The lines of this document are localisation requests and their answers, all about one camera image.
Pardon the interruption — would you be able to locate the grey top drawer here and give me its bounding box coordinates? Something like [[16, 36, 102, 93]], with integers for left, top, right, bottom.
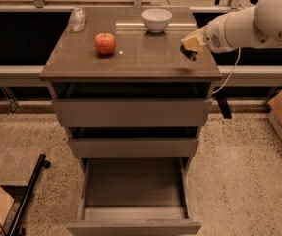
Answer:
[[52, 98, 212, 127]]

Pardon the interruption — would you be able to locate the grey drawer cabinet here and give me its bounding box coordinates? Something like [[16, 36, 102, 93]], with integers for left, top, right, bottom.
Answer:
[[39, 5, 223, 175]]

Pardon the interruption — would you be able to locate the black rxbar chocolate bar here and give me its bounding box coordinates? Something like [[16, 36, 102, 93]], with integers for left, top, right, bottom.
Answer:
[[180, 46, 197, 61]]

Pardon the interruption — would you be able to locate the black table leg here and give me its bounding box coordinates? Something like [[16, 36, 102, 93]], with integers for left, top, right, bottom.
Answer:
[[214, 89, 232, 119]]

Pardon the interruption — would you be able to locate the white power cable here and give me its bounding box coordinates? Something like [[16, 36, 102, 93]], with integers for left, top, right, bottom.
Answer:
[[212, 47, 242, 95]]

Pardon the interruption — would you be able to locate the grey open bottom drawer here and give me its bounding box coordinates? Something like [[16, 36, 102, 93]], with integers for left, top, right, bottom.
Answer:
[[67, 158, 201, 236]]

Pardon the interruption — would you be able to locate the red apple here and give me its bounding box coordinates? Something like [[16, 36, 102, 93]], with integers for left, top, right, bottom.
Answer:
[[94, 32, 117, 55]]

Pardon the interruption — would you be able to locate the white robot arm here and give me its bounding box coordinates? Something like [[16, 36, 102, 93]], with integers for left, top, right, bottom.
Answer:
[[181, 0, 282, 53]]

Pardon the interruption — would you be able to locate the white ceramic bowl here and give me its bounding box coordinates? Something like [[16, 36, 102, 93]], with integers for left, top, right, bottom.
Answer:
[[141, 9, 172, 33]]

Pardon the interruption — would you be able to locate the black metal pole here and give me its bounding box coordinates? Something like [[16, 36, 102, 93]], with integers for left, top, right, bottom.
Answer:
[[7, 154, 51, 236]]

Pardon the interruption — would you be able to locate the grey middle drawer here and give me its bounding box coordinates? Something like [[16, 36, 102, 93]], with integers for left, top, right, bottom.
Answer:
[[69, 127, 199, 158]]

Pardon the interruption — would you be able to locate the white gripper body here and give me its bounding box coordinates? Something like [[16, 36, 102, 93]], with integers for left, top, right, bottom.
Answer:
[[203, 17, 229, 53]]

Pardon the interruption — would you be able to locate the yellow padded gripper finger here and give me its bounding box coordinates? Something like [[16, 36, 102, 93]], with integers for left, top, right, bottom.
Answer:
[[188, 28, 204, 37], [181, 35, 206, 53]]

